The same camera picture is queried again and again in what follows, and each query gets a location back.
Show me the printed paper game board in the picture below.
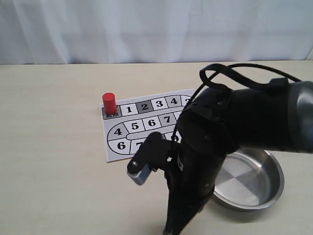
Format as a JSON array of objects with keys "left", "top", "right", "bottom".
[{"left": 100, "top": 89, "right": 195, "bottom": 163}]

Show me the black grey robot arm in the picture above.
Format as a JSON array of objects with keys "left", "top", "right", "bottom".
[{"left": 127, "top": 81, "right": 313, "bottom": 235}]

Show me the red cylinder game piece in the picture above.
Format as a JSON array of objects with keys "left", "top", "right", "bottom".
[{"left": 102, "top": 93, "right": 117, "bottom": 115}]

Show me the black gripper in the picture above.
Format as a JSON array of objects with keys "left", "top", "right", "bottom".
[{"left": 127, "top": 88, "right": 239, "bottom": 235}]

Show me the stainless steel round dish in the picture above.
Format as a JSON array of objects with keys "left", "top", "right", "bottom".
[{"left": 212, "top": 148, "right": 285, "bottom": 212}]

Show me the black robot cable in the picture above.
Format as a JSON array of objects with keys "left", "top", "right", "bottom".
[{"left": 171, "top": 63, "right": 304, "bottom": 147}]

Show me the white curtain backdrop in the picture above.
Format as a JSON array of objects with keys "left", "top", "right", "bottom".
[{"left": 0, "top": 0, "right": 313, "bottom": 65}]

